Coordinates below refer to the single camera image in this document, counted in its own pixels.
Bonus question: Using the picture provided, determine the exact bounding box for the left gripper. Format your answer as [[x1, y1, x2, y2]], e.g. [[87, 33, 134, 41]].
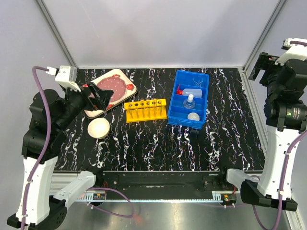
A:
[[57, 80, 114, 129]]

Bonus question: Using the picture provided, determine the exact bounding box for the yellow test tube rack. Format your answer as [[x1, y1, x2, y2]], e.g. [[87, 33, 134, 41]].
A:
[[124, 99, 167, 123]]

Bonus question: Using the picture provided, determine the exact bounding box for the white wash bottle red cap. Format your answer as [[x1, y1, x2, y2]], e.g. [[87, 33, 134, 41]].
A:
[[175, 84, 204, 98]]

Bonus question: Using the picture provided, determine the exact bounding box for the clear glass stoppered flask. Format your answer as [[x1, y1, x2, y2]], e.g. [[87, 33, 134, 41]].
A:
[[183, 94, 196, 109]]

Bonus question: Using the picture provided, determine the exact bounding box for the white round lid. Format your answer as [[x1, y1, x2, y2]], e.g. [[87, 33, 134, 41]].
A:
[[188, 112, 200, 121]]

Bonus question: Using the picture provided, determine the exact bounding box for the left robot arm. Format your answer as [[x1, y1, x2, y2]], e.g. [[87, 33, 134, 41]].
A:
[[7, 83, 113, 230]]

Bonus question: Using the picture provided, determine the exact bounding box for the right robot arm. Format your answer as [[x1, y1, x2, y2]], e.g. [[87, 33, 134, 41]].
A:
[[218, 52, 307, 211]]

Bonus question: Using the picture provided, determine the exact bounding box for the pink polka dot plate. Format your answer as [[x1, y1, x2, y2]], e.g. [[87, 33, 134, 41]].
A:
[[97, 77, 126, 102]]

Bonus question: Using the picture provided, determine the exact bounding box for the strawberry pattern tray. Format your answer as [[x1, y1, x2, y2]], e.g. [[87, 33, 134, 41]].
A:
[[84, 69, 137, 119]]

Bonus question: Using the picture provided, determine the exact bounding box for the beige ceramic mortar bowl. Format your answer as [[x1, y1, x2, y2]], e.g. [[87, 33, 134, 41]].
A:
[[87, 118, 110, 139]]

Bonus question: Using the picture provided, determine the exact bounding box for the blue divided plastic bin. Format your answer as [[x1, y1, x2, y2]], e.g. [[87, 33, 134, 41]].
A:
[[168, 70, 210, 130]]

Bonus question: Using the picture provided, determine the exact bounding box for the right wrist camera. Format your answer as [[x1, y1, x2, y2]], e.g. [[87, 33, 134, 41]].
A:
[[275, 38, 307, 66]]

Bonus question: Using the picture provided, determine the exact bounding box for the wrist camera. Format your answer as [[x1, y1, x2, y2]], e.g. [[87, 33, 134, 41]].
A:
[[55, 66, 81, 92], [275, 38, 307, 66]]

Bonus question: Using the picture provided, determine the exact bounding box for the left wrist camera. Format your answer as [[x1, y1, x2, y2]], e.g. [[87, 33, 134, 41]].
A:
[[55, 66, 81, 92]]

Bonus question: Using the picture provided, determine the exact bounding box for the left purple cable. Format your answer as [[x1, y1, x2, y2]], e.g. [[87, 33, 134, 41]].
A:
[[20, 66, 135, 230]]

